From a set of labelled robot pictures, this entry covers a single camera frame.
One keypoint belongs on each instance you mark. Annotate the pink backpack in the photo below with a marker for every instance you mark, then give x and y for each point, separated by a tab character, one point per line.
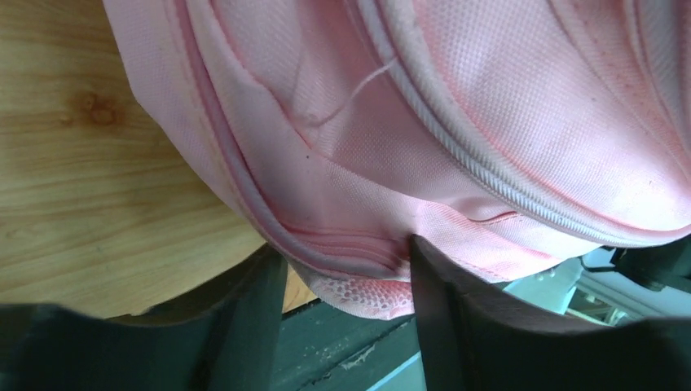
512	135

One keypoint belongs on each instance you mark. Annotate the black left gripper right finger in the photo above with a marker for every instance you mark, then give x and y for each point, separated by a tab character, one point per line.
474	336

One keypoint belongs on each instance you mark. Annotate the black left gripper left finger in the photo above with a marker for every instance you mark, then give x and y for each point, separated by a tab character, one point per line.
221	335

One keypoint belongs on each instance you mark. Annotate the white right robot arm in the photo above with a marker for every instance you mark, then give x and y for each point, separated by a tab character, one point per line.
656	268

